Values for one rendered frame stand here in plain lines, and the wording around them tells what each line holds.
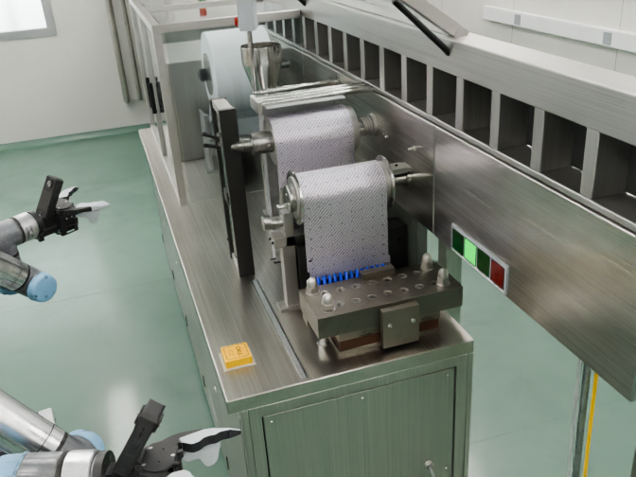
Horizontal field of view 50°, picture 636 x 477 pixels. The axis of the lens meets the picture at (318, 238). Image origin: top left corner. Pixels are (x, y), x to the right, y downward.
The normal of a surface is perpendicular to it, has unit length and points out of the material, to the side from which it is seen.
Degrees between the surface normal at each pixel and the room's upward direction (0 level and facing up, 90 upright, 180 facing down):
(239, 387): 0
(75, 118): 90
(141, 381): 0
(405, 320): 90
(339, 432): 90
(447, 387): 90
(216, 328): 0
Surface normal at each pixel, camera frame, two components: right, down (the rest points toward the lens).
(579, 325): -0.95, 0.18
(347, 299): -0.06, -0.90
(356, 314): 0.31, 0.40
